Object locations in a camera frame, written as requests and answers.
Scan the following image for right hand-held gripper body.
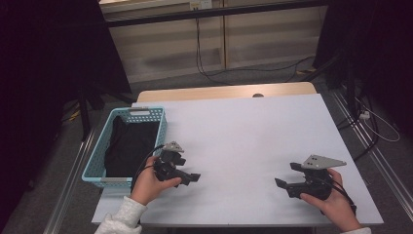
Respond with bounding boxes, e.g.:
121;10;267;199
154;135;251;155
291;154;348;201

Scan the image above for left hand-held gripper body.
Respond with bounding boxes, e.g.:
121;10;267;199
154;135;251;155
153;140;188;182

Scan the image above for black shorts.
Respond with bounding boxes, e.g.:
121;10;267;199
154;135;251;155
104;115;161;178

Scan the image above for light blue perforated plastic basket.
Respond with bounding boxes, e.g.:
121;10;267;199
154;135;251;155
81;106;169;189

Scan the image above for person's left hand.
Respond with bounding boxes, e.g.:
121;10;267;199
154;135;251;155
130;156;183;207

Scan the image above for person's right hand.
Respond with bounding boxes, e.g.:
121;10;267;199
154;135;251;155
299;169;362;232

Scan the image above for wooden table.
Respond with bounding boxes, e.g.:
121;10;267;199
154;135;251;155
136;81;318;103

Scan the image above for black metal stand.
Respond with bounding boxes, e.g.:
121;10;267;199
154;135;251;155
77;82;137;142
300;52;358;108

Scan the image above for beige wooden cabinet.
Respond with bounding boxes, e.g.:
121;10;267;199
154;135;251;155
98;0;329;84

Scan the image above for black curtain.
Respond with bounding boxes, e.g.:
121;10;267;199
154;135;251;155
313;0;413;137
0;0;132;228

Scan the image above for black horizontal bar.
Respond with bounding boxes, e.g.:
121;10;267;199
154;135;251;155
104;0;329;28

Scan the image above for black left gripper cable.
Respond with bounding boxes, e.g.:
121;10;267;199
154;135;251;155
130;144;167;193

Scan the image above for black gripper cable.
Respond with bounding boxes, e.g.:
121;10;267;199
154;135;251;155
130;144;167;193
327;175;357;215

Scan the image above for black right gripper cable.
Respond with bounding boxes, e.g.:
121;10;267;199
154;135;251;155
327;175;357;215

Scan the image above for black floor cable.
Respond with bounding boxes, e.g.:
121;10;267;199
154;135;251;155
201;56;316;83
335;94;381;163

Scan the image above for aluminium floor rail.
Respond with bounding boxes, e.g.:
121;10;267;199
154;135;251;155
42;130;96;234
329;87;413;214

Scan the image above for thin white cable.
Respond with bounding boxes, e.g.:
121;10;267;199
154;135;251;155
355;96;401;143

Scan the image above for black power cable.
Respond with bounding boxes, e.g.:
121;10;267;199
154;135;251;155
194;9;235;87

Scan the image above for white wall socket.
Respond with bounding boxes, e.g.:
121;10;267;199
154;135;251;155
189;0;213;11

